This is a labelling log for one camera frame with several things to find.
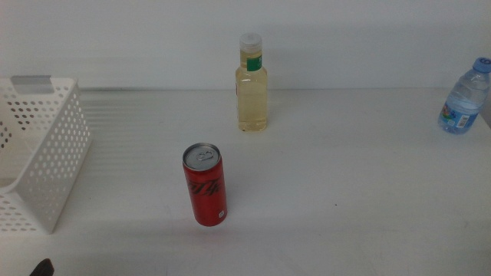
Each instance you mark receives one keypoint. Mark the clear water bottle blue cap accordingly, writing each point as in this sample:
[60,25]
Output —
[462,103]

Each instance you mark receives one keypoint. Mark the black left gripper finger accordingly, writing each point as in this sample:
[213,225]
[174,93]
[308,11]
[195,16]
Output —
[43,268]

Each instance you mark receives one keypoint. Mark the yellow liquid bottle green label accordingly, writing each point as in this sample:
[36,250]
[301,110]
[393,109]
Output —
[251,99]

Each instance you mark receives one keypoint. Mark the red soda can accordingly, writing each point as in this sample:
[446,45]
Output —
[205,184]

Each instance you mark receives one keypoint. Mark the white perforated plastic basket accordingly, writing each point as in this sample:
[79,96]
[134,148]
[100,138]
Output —
[63,81]

